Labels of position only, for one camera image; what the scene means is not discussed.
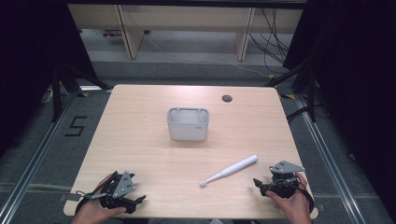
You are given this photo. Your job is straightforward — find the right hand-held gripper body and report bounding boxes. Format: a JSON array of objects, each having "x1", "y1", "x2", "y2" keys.
[{"x1": 266, "y1": 160, "x2": 306, "y2": 200}]

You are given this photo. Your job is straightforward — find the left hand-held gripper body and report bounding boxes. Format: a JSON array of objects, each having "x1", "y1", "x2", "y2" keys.
[{"x1": 100, "y1": 170, "x2": 137, "y2": 215}]

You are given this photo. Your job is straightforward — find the person's right hand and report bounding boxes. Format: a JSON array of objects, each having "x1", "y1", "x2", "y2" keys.
[{"x1": 265, "y1": 172, "x2": 313, "y2": 224}]

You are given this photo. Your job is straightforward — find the person's left hand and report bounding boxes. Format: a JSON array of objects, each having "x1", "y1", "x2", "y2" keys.
[{"x1": 70, "y1": 173, "x2": 128, "y2": 224}]

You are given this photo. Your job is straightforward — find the white electric toothbrush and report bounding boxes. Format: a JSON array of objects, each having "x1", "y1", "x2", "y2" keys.
[{"x1": 199, "y1": 153, "x2": 260, "y2": 189}]

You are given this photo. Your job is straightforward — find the white plastic container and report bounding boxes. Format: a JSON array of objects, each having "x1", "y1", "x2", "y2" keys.
[{"x1": 166, "y1": 106, "x2": 210, "y2": 142}]

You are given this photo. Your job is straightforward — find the black metal stand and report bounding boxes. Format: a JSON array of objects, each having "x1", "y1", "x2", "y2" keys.
[
  {"x1": 50, "y1": 60, "x2": 112, "y2": 123},
  {"x1": 263, "y1": 60, "x2": 318, "y2": 123}
]

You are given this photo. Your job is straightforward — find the black curtain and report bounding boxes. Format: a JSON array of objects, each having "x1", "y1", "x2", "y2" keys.
[
  {"x1": 0, "y1": 0, "x2": 98, "y2": 158},
  {"x1": 282, "y1": 0, "x2": 396, "y2": 218}
]

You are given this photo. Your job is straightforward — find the light wooden desk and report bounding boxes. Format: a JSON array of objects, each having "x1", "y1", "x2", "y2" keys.
[{"x1": 67, "y1": 3, "x2": 304, "y2": 62}]

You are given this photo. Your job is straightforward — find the black wrist strap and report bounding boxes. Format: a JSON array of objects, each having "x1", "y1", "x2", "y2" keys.
[
  {"x1": 74, "y1": 189, "x2": 108, "y2": 217},
  {"x1": 297, "y1": 181, "x2": 316, "y2": 215}
]

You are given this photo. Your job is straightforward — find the metal floor rail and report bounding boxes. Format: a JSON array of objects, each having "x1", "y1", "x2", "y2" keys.
[
  {"x1": 293, "y1": 93, "x2": 367, "y2": 224},
  {"x1": 0, "y1": 91, "x2": 78, "y2": 224}
]

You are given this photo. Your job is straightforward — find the bundle of black cables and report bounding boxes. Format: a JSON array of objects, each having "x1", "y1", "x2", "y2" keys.
[{"x1": 247, "y1": 7, "x2": 292, "y2": 75}]

